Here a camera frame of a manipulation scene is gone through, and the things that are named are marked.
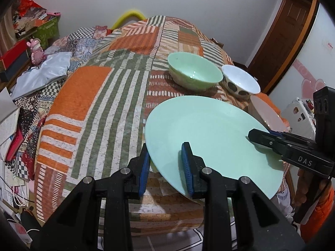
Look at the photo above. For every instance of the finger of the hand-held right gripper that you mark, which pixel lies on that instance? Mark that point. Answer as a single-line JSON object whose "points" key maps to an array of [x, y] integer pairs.
{"points": [[288, 137], [264, 138]]}

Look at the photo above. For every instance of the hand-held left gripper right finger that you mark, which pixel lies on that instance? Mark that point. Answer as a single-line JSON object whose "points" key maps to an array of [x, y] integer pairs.
{"points": [[187, 170]]}

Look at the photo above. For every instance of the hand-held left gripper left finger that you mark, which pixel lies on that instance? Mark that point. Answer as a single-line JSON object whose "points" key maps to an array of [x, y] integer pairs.
{"points": [[144, 172]]}

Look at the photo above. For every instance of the mint green plate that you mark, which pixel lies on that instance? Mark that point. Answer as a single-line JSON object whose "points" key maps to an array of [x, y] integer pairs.
{"points": [[209, 125]]}

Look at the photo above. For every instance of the white spotted bowl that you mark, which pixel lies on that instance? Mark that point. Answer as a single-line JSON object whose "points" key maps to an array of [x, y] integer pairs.
{"points": [[240, 78]]}

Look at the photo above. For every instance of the mint green bowl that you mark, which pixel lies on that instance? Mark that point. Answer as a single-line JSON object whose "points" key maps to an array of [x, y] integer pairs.
{"points": [[193, 68]]}

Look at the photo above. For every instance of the person's right forearm orange sleeve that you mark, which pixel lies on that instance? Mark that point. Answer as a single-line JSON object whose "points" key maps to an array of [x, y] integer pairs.
{"points": [[322, 209]]}

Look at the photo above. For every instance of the person's right hand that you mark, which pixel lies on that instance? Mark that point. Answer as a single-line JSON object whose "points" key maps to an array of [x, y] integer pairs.
{"points": [[302, 188]]}

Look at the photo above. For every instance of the white appliance with stickers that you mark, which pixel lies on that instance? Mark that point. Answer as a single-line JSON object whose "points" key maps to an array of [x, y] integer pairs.
{"points": [[295, 115]]}

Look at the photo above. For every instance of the white wardrobe door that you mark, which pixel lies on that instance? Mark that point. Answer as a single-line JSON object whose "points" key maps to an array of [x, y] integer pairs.
{"points": [[314, 57]]}

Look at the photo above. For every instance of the orange striped patchwork blanket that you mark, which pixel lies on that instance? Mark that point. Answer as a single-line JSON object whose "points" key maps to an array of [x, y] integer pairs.
{"points": [[104, 96]]}

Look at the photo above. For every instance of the wooden door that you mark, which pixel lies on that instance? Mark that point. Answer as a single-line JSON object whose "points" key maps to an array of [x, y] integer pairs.
{"points": [[282, 31]]}

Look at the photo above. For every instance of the red book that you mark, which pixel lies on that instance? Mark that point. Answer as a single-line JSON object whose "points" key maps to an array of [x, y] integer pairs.
{"points": [[15, 143]]}

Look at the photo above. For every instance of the grey folded cloth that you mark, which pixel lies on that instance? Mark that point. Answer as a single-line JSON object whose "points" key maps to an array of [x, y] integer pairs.
{"points": [[44, 70]]}

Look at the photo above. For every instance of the checkered patchwork quilt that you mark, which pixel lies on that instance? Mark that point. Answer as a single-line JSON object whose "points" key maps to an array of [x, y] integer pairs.
{"points": [[83, 41]]}

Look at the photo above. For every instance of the open notebook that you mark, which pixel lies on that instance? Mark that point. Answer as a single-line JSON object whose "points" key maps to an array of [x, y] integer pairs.
{"points": [[9, 120]]}

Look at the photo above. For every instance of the yellow foam tube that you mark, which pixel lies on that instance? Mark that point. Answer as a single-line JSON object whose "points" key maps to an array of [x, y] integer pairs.
{"points": [[128, 12]]}

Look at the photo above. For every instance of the pink rabbit toy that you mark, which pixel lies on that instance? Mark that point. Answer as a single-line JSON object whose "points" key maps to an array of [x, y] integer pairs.
{"points": [[36, 52]]}

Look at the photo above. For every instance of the dark box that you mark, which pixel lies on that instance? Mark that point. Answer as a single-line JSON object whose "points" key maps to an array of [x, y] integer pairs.
{"points": [[13, 69]]}

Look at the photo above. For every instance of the green box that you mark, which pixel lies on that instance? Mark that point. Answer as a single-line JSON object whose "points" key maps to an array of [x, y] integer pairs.
{"points": [[47, 30]]}

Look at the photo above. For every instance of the red box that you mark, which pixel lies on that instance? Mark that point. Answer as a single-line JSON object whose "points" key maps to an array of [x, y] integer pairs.
{"points": [[13, 53]]}

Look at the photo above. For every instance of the pile of papers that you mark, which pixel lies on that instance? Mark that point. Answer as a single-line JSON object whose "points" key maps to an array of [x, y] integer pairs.
{"points": [[28, 18]]}

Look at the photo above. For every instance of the striped brown curtain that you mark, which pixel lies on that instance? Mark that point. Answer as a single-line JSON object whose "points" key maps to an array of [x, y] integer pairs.
{"points": [[6, 36]]}

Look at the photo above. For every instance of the red bag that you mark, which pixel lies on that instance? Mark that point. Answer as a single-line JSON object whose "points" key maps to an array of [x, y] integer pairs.
{"points": [[27, 1]]}

